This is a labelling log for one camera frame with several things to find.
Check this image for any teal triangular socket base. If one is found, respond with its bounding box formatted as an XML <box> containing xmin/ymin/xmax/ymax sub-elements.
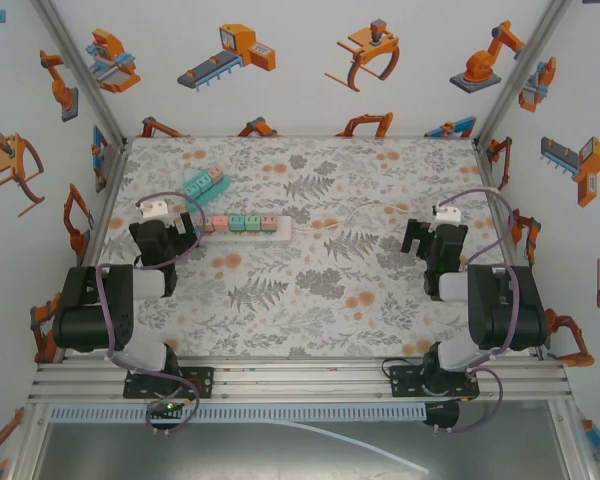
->
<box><xmin>181</xmin><ymin>167</ymin><xmax>232</xmax><ymax>215</ymax></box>

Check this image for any white power strip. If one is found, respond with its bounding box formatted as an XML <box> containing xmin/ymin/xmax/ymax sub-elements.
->
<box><xmin>195</xmin><ymin>214</ymin><xmax>293</xmax><ymax>241</ymax></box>

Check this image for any floral table cloth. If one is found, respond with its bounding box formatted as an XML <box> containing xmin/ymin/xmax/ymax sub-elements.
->
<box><xmin>82</xmin><ymin>135</ymin><xmax>540</xmax><ymax>360</ymax></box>

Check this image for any controller board with green light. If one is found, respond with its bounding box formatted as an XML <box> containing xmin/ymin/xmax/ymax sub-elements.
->
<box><xmin>147</xmin><ymin>398</ymin><xmax>186</xmax><ymax>420</ymax></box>

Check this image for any black controller box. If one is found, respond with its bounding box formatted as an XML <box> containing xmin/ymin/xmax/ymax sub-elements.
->
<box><xmin>423</xmin><ymin>401</ymin><xmax>462</xmax><ymax>430</ymax></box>

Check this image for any grey metal panel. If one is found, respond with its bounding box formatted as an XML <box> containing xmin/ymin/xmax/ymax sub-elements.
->
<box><xmin>29</xmin><ymin>421</ymin><xmax>572</xmax><ymax>480</ymax></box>

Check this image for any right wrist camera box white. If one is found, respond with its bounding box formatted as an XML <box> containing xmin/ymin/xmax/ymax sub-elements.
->
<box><xmin>432</xmin><ymin>202</ymin><xmax>463</xmax><ymax>225</ymax></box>

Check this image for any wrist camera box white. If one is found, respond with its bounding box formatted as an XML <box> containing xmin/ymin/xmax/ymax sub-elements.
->
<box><xmin>432</xmin><ymin>202</ymin><xmax>463</xmax><ymax>225</ymax></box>
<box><xmin>136</xmin><ymin>198</ymin><xmax>174</xmax><ymax>222</ymax></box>

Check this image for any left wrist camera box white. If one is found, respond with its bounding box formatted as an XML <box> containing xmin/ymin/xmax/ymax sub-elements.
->
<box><xmin>136</xmin><ymin>198</ymin><xmax>174</xmax><ymax>222</ymax></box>

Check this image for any aluminium side rail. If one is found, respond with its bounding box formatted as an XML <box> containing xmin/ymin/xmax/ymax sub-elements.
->
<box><xmin>472</xmin><ymin>139</ymin><xmax>549</xmax><ymax>359</ymax></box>
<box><xmin>62</xmin><ymin>139</ymin><xmax>131</xmax><ymax>359</ymax></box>

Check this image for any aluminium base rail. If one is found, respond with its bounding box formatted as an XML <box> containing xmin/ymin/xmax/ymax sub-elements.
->
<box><xmin>27</xmin><ymin>355</ymin><xmax>574</xmax><ymax>403</ymax></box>

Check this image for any aluminium frame post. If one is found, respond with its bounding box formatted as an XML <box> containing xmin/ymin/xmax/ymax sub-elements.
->
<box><xmin>472</xmin><ymin>0</ymin><xmax>577</xmax><ymax>147</ymax></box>
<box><xmin>31</xmin><ymin>0</ymin><xmax>129</xmax><ymax>147</ymax></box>

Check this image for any white slotted cable duct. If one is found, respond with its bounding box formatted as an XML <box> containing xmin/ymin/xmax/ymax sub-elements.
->
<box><xmin>49</xmin><ymin>405</ymin><xmax>427</xmax><ymax>423</ymax></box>

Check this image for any aluminium frame leg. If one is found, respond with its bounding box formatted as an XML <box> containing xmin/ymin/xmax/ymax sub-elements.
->
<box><xmin>8</xmin><ymin>402</ymin><xmax>52</xmax><ymax>480</ymax></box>
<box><xmin>548</xmin><ymin>399</ymin><xmax>599</xmax><ymax>480</ymax></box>

